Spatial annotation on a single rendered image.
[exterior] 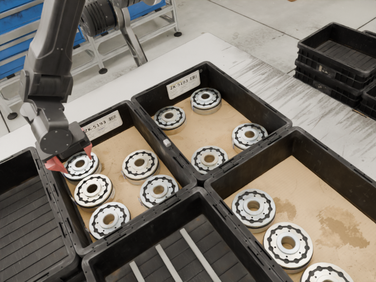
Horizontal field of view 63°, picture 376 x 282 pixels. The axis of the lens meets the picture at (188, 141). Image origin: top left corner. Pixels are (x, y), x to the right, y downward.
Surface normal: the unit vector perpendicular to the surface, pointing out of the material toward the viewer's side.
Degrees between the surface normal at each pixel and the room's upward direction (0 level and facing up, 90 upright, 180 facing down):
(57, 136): 91
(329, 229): 0
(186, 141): 0
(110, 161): 0
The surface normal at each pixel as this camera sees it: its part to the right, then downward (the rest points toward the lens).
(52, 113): 0.39, -0.77
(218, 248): -0.13, -0.66
